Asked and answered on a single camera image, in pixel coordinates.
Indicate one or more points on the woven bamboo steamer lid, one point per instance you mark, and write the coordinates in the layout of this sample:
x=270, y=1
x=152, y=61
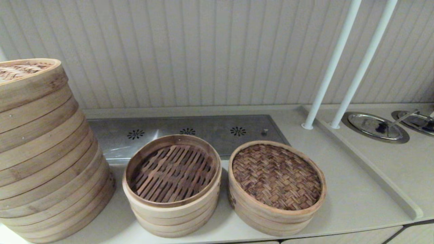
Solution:
x=274, y=176

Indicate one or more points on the large bamboo steamer basket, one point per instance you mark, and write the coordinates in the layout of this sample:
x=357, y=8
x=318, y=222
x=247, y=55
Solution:
x=34, y=118
x=34, y=210
x=40, y=230
x=34, y=186
x=34, y=156

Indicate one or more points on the beige cabinet door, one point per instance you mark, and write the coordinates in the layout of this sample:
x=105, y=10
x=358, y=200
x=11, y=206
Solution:
x=417, y=235

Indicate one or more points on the white metal pole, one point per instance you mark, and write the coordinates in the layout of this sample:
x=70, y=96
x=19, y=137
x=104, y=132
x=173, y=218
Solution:
x=362, y=64
x=330, y=67

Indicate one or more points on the small steel knob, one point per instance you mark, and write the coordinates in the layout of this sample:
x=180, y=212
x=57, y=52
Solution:
x=264, y=131

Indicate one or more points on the stainless steel steam plate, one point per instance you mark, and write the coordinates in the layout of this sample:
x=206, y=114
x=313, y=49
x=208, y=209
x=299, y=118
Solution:
x=210, y=125

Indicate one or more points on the large woven bamboo lid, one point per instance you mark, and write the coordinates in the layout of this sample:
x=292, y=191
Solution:
x=34, y=88

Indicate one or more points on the round steel pot lid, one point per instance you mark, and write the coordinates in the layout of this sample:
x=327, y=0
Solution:
x=362, y=125
x=412, y=123

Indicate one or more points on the small bamboo steamer basket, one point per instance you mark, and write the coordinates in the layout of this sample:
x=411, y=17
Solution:
x=169, y=214
x=173, y=232
x=271, y=230

